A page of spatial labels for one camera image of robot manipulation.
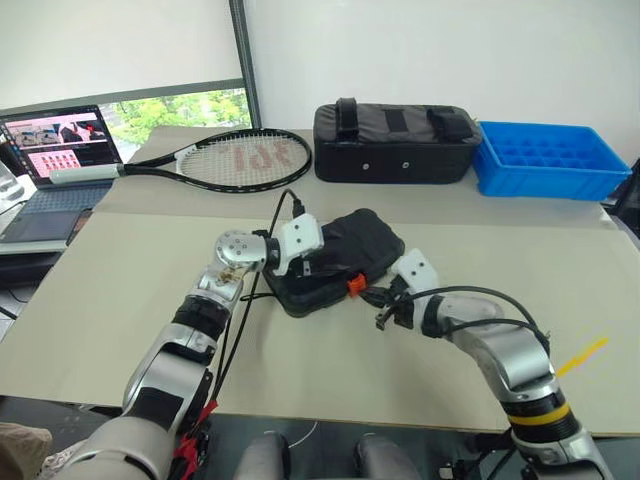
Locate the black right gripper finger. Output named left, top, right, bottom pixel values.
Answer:
left=357, top=283, right=396, bottom=307
left=374, top=305, right=401, bottom=332

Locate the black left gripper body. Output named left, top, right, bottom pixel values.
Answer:
left=287, top=255, right=321, bottom=282

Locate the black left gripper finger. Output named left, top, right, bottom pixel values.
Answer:
left=314, top=251, right=347, bottom=270
left=310, top=267, right=352, bottom=284

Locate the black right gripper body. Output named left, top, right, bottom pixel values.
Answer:
left=382, top=279, right=417, bottom=331

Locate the small black pouch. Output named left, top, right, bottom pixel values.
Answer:
left=262, top=208, right=407, bottom=319

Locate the black and white tennis racket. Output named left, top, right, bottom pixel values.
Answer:
left=48, top=128, right=314, bottom=195

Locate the black fabric carry case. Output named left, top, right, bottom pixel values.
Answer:
left=313, top=97, right=484, bottom=185

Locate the blue plastic compartment crate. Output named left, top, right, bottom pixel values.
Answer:
left=472, top=119, right=634, bottom=202

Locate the black object at table edge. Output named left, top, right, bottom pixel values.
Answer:
left=602, top=158, right=640, bottom=251

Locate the open grey laptop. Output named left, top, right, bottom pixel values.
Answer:
left=0, top=103, right=125, bottom=246

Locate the brown fabric bundle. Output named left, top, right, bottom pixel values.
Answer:
left=0, top=422, right=54, bottom=480

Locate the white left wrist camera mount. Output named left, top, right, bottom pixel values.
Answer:
left=272, top=213, right=327, bottom=278

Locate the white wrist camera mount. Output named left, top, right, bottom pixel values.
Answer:
left=272, top=213, right=327, bottom=278
left=389, top=248, right=441, bottom=297

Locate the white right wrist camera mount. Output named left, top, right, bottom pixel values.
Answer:
left=389, top=248, right=441, bottom=297

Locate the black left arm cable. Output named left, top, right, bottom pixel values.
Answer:
left=212, top=188, right=307, bottom=416

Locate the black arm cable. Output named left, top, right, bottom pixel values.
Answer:
left=212, top=188, right=307, bottom=416
left=394, top=285, right=554, bottom=351

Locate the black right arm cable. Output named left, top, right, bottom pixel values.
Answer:
left=394, top=285, right=554, bottom=351

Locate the red cable tie wrap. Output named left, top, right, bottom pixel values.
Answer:
left=172, top=399, right=220, bottom=474

